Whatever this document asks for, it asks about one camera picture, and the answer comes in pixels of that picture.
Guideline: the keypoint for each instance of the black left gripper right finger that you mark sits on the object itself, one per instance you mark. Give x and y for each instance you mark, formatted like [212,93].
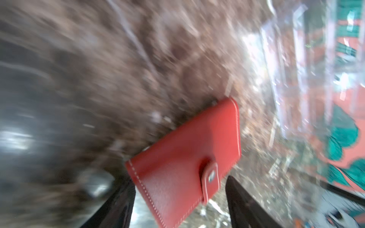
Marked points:
[244,211]

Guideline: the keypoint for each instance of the clear acrylic card display rack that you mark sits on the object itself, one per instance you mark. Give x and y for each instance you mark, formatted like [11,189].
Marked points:
[315,56]

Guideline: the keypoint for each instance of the red leather card holder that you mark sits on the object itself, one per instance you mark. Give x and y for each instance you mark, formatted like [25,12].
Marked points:
[185,168]

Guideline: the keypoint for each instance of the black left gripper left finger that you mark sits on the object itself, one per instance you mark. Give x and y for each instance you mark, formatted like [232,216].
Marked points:
[116,212]

